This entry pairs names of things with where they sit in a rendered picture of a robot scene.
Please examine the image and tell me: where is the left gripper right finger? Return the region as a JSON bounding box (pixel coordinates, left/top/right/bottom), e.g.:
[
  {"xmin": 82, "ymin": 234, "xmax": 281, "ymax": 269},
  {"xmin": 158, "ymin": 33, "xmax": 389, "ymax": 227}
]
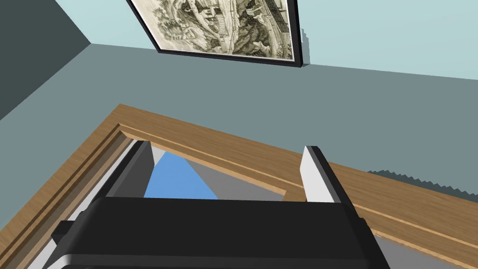
[{"xmin": 300, "ymin": 145, "xmax": 351, "ymax": 204}]

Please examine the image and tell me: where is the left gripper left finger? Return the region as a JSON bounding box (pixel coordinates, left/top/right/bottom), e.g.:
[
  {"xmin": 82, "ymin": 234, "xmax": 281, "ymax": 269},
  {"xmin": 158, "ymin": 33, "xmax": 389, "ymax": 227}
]
[{"xmin": 105, "ymin": 140, "xmax": 155, "ymax": 198}]

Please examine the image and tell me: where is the black framed landscape picture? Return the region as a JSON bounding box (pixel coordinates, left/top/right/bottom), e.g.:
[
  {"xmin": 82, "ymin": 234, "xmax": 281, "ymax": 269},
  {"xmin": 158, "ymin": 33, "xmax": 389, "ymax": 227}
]
[{"xmin": 126, "ymin": 0, "xmax": 303, "ymax": 68}]

